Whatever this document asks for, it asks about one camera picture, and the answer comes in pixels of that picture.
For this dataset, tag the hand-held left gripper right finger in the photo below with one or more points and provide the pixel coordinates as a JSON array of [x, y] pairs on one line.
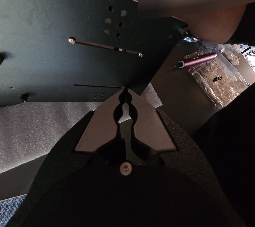
[[153, 129]]

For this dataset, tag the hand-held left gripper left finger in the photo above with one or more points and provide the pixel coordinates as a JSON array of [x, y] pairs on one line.
[[97, 129]]

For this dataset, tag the small black standoffs and screws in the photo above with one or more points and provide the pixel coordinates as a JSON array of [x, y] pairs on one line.
[[217, 78]]

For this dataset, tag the blue toy robot arm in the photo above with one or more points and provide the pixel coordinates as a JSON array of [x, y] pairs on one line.
[[49, 62]]

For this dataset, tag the person's right forearm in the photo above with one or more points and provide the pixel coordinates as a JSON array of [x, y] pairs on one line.
[[215, 26]]

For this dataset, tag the dark grey desk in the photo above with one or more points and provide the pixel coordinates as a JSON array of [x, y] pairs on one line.
[[175, 95]]

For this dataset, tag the white foam sheet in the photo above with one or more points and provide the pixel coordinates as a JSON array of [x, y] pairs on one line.
[[29, 131]]

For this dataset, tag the pile of clear plastic bags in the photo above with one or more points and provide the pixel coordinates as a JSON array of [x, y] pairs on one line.
[[219, 91]]

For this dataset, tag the dark red screwdriver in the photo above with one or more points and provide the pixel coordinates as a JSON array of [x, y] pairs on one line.
[[199, 60]]

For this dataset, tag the dark foil bag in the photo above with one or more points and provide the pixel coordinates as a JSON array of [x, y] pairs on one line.
[[189, 38]]

